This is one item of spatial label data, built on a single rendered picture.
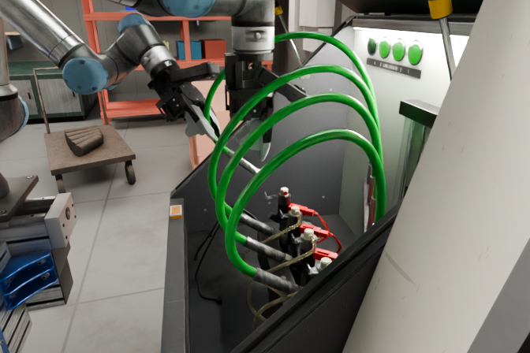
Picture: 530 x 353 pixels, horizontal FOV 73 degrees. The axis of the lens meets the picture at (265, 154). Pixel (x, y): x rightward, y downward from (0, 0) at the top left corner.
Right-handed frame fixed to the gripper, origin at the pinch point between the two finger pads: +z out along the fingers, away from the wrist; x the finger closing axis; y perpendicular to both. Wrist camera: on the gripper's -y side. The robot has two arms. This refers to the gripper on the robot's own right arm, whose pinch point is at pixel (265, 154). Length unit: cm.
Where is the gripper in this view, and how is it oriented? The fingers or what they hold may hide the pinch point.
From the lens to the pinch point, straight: 71.6
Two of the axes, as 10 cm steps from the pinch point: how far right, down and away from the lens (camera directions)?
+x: 2.1, 3.6, -9.1
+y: -9.8, 0.8, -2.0
